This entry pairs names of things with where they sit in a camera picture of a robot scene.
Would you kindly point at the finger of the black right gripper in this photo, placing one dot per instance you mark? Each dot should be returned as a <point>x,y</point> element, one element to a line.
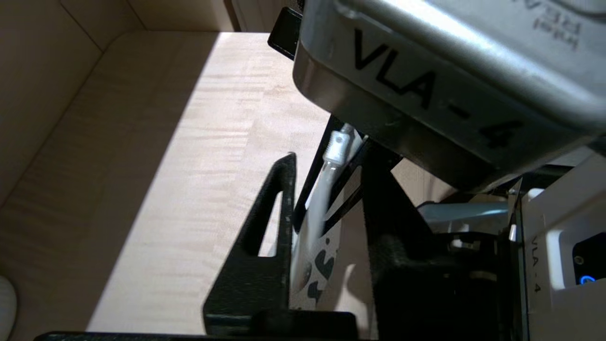
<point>315,180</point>
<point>355,180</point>

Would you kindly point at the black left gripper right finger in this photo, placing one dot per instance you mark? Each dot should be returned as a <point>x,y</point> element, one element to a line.
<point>402,265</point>

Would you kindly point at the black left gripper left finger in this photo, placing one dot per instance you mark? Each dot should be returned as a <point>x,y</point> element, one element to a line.
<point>255,293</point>

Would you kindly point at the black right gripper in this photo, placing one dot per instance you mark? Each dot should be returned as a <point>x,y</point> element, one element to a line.
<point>286,33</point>

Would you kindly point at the white horse-print zip pouch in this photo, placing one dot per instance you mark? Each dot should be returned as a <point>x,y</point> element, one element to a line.
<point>317,227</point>

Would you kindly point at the light wood shelf desk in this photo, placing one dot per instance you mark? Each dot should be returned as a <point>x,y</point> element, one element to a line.
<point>165,166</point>

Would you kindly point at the silver white robot torso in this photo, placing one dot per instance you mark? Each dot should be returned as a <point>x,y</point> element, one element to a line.
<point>563,227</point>

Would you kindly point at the white ribbed mug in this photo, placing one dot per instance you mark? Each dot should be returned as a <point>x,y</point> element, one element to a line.
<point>5,303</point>

